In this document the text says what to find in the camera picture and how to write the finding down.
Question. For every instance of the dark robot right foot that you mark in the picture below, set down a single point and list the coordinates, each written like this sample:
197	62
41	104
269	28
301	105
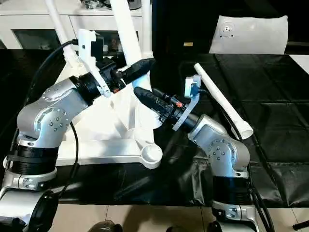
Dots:
176	229

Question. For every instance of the black table mat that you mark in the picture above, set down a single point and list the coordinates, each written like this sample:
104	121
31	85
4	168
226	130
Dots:
265	133

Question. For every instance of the white bag with round fitting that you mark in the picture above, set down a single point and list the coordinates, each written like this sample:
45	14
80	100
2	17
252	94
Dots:
251	36

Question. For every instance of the black tangled items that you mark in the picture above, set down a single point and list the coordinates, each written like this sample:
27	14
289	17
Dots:
93	4

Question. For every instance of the white plastic table leg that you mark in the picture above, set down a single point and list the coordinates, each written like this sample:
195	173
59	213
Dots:
222	96
128	36
60	29
147	29

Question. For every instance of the black metal stand leg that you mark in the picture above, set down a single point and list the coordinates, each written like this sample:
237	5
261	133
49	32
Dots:
301	225

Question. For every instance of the white glass-door cabinet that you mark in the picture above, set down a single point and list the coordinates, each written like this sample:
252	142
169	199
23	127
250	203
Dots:
24	24

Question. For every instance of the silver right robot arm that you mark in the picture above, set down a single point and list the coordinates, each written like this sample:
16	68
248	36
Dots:
224	149

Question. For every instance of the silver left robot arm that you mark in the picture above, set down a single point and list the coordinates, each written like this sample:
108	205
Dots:
48	116

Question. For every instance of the dark robot foot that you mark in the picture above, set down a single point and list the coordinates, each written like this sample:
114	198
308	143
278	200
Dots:
176	229
106	227

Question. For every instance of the dark robot left foot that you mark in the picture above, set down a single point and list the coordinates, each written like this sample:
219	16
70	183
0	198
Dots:
106	227

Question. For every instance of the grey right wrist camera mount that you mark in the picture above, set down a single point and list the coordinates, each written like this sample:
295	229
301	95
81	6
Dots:
190	104

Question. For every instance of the white flat board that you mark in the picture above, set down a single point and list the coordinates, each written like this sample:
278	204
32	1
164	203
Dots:
300	64

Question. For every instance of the white plastic table top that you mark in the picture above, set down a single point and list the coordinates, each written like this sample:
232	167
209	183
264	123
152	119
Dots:
108	145

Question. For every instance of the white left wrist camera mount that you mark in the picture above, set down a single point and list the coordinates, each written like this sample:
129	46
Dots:
85	55

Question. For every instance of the black box with gold label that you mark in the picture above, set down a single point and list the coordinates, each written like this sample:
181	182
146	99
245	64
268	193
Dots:
183	24

